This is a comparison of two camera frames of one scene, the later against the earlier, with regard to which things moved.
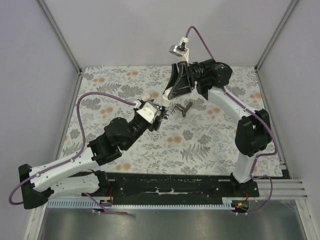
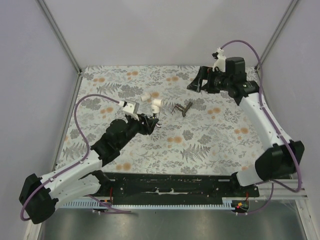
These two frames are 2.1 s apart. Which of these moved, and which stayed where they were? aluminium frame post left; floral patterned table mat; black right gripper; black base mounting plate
Moved: black right gripper
Stayed: black base mounting plate; floral patterned table mat; aluminium frame post left
